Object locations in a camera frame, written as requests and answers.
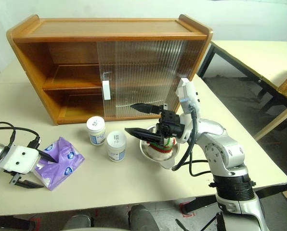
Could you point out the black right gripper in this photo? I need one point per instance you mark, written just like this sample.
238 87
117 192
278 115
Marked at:
170 127

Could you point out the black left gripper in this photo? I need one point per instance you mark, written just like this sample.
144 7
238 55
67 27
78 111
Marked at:
14 176

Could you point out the purple tissue pack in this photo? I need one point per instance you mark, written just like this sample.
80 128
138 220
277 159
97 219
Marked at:
61 166

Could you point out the white fluffy plush toy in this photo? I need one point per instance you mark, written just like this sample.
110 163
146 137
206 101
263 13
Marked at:
162 154

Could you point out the white plastic bottle blue label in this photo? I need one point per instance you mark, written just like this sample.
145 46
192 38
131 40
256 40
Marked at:
95 132
116 148

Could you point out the silver metal bowl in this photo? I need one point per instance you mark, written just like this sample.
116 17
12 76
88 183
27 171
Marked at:
167 162

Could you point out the ribbed clear sliding door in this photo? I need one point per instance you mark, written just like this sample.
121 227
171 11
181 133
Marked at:
194 55
105 55

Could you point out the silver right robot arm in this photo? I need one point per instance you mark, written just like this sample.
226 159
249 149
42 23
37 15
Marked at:
225 149

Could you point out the wooden cabinet shelf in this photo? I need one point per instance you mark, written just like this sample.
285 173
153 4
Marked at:
71 77

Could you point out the wooden cabinet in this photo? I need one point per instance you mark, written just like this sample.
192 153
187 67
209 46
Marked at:
109 26

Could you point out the black table base bar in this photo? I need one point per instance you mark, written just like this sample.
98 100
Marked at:
273 190
8 222

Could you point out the grey rounded shape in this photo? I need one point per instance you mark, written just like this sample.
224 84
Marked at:
78 223
143 219

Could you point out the light wooden slat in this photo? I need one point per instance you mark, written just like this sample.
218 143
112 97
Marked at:
276 120

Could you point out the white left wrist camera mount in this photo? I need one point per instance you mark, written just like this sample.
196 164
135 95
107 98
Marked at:
18 158

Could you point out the cream table with black frame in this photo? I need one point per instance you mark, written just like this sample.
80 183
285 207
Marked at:
254 55

